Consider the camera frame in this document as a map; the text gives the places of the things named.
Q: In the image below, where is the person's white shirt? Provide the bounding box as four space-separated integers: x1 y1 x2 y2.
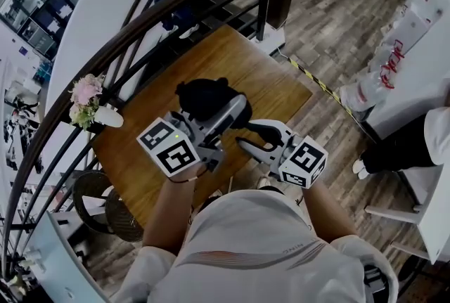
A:
114 188 400 303

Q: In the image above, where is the dark curved railing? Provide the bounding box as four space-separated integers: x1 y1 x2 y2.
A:
0 0 293 295

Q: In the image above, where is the white vase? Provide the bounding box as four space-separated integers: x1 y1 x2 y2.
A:
94 107 125 129

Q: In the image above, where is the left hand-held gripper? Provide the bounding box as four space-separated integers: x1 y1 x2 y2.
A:
136 94 248 179

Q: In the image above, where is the yellow black floor tape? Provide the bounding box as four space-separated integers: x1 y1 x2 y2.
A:
288 56 356 117

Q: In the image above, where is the wooden table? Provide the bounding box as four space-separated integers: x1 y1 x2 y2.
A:
91 24 314 229

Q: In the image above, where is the pink flower bouquet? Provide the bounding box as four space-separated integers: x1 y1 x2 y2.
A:
68 73 107 132

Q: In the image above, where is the black shoulder strap buckle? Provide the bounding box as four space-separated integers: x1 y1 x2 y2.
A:
364 264 390 296

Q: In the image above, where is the black pouch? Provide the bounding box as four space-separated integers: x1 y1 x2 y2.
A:
174 77 253 131

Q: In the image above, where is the person's right forearm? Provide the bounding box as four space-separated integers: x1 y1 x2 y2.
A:
303 178 360 245

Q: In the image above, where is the pale blue desk panel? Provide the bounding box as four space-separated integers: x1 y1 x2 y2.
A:
26 211 101 303

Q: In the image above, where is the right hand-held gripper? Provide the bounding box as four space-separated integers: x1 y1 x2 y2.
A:
234 118 330 191

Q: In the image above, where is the glass window partition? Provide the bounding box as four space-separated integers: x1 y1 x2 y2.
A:
0 0 87 62

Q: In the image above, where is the person's left forearm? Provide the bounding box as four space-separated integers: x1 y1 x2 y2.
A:
142 167 198 255

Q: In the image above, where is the dark wicker chair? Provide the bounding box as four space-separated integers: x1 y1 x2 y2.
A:
72 169 146 243

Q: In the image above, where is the white desk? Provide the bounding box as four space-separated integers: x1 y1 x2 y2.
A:
364 160 450 264

